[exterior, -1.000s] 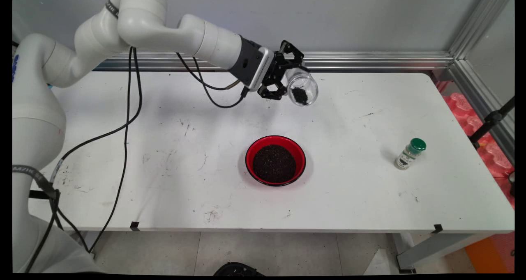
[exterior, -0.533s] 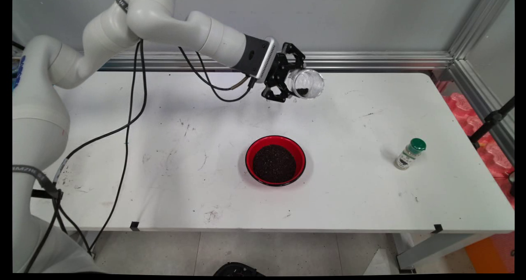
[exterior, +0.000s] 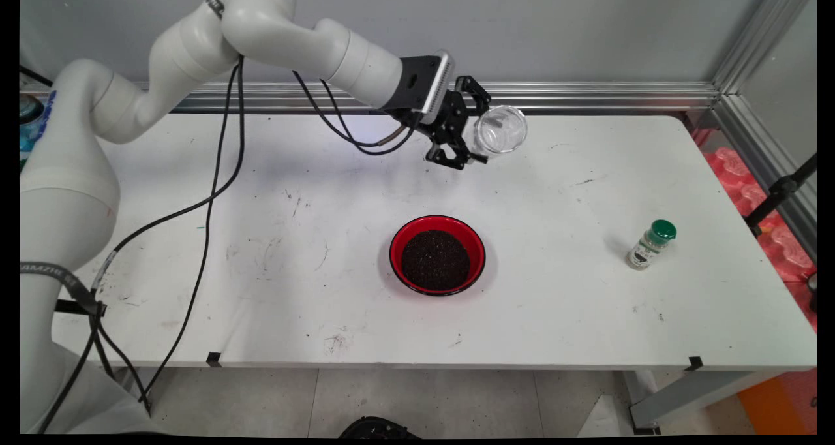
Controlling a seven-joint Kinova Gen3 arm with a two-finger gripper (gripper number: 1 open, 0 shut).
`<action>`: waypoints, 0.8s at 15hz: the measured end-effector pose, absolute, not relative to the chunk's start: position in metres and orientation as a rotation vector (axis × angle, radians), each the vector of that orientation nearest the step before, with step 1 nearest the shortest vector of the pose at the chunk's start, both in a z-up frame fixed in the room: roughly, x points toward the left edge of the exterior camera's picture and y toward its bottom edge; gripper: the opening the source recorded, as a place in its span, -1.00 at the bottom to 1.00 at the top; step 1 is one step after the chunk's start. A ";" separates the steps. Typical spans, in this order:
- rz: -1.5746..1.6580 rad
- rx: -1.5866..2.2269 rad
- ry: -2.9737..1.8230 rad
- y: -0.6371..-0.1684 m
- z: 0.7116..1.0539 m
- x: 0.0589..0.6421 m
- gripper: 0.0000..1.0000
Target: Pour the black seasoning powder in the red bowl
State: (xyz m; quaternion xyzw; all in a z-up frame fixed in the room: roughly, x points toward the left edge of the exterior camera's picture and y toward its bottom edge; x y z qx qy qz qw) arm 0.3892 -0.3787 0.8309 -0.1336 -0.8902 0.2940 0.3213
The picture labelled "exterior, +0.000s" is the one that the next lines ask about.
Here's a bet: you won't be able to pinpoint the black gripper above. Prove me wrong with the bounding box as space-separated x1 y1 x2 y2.
416 74 492 172

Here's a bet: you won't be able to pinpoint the clear plastic jar black seeds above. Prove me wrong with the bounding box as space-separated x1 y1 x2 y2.
473 104 528 156

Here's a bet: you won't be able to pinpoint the red bowl black rim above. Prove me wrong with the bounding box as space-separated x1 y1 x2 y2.
389 215 487 297

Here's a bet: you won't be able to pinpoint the black seeds heap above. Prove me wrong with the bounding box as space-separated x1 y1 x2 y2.
400 230 471 292

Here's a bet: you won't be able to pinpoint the green capped spice bottle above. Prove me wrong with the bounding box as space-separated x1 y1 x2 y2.
627 219 677 271

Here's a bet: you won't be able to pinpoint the red bubble wrap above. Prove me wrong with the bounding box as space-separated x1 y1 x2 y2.
691 129 817 333

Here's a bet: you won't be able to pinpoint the black object on floor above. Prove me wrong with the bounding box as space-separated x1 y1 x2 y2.
338 416 421 439

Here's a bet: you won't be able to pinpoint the black stand pole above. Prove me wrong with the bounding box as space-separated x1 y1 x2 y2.
744 151 817 238

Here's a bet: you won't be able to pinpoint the grey metal table leg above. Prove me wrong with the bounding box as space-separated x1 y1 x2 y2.
98 367 172 414
623 369 783 436

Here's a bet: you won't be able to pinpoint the orange box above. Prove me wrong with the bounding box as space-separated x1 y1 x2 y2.
737 367 817 436

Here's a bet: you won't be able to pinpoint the blue bubble wrap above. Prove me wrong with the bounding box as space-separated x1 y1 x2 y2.
20 93 48 172

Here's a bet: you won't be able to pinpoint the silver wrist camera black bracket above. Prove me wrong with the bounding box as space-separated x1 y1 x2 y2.
385 50 456 123

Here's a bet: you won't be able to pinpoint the black cable metal plug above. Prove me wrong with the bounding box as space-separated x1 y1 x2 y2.
39 54 410 433

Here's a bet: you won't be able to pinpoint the thin black camera cable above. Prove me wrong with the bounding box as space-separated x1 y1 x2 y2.
91 57 421 414

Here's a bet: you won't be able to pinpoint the long aluminium frame rail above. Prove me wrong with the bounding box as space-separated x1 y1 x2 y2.
20 82 720 113

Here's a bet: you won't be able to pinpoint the short aluminium frame rail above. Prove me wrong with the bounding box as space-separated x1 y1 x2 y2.
712 95 817 263

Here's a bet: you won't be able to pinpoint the aluminium frame upright post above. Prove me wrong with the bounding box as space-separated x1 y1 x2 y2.
710 0 817 99

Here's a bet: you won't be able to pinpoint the grey printed velcro strap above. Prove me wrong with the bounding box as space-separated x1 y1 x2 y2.
20 261 109 317

